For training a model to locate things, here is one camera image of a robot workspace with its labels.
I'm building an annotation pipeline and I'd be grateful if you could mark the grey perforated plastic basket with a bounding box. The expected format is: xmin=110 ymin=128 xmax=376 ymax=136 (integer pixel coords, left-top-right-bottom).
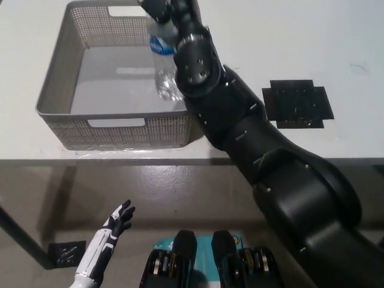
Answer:
xmin=35 ymin=0 xmax=193 ymax=151

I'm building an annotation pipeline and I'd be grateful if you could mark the clear plastic water bottle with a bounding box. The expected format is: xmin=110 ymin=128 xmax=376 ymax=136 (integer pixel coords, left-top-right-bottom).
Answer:
xmin=148 ymin=22 xmax=184 ymax=102

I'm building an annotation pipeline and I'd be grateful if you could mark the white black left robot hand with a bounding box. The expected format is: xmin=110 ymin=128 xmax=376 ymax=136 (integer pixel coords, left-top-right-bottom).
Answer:
xmin=74 ymin=199 xmax=136 ymax=278

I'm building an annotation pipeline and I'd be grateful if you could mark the dark metal table leg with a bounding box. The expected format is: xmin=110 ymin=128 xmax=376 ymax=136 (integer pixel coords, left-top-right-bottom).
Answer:
xmin=0 ymin=194 xmax=57 ymax=270

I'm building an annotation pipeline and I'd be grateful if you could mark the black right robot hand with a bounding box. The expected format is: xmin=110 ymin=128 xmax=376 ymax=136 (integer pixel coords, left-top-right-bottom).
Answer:
xmin=137 ymin=0 xmax=210 ymax=46

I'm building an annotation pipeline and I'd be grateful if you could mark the black tape patch, cross-shaped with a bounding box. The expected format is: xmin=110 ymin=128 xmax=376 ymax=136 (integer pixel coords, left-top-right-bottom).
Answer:
xmin=262 ymin=79 xmax=335 ymax=130

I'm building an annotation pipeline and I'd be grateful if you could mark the black tape patch, rectangular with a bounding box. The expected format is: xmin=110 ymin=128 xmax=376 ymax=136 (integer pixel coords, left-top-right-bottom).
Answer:
xmin=48 ymin=240 xmax=87 ymax=269

